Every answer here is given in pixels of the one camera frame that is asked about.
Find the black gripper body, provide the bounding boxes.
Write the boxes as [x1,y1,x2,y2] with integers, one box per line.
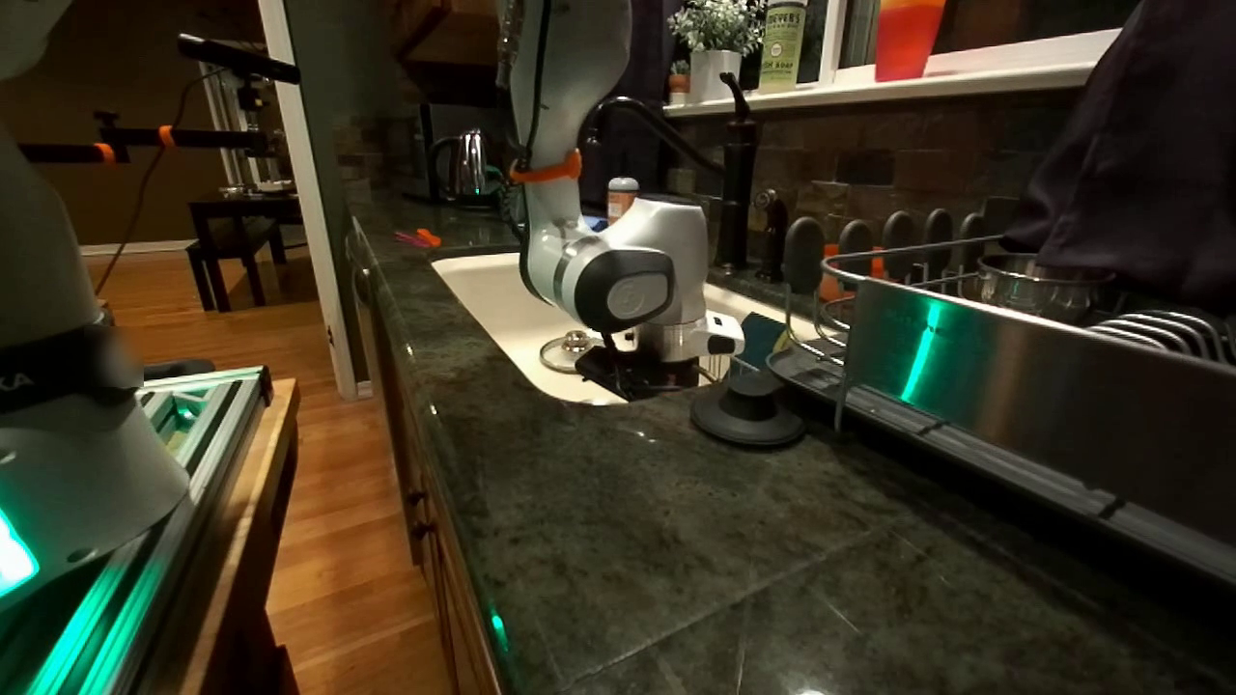
[576,330,742,400]

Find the metal sink drain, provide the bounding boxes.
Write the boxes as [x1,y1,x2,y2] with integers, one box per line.
[539,330,609,377]

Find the black rubber sink stopper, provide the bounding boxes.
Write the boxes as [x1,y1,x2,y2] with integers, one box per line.
[689,362,810,450]

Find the white kitchen sink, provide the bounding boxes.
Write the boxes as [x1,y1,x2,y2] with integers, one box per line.
[430,247,826,409]

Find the stainless steel drying rack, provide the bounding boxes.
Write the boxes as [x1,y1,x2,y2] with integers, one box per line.
[769,227,1236,592]

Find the teal and yellow sponge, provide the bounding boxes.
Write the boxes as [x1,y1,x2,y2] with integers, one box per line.
[736,311,792,371]

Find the orange pill bottle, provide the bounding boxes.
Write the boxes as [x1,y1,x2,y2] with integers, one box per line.
[604,175,645,218]

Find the orange plastic item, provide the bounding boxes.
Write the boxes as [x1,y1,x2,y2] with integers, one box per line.
[817,239,894,309]

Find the black kitchen faucet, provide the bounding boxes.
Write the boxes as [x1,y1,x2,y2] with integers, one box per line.
[581,75,765,279]

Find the glass kettle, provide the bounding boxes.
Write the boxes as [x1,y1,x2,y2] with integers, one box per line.
[424,122,501,210]

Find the wooden base cabinet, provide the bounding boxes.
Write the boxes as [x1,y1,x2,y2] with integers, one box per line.
[363,293,505,695]

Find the green bottle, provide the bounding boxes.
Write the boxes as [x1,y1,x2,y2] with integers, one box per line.
[754,0,810,94]

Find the steel bowl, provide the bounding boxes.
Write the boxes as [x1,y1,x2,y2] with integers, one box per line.
[979,247,1117,324]

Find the orange cup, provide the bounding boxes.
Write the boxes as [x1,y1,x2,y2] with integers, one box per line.
[875,0,949,85]

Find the wooden table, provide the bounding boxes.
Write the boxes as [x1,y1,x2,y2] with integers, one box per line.
[168,375,303,695]

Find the dark wooden stool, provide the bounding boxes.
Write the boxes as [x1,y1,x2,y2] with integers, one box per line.
[186,191,306,318]

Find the silver tripod stand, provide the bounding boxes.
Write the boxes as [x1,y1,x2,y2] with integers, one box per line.
[196,61,284,198]

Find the black rod with orange clamps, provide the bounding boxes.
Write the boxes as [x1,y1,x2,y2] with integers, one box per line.
[16,107,295,171]

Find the dark hanging garment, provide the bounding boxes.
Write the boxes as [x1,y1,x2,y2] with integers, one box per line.
[1002,0,1236,318]

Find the wire sponge caddy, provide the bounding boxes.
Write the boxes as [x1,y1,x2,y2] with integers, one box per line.
[702,324,778,390]

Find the orange cable tie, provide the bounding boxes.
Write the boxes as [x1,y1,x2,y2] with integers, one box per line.
[501,147,589,184]

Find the white door frame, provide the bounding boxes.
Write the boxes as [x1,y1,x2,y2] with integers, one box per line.
[254,0,363,400]

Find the black camera boom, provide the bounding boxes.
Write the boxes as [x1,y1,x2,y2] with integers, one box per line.
[174,32,303,89]

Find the aluminium frame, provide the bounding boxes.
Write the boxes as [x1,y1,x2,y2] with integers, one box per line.
[0,362,273,695]

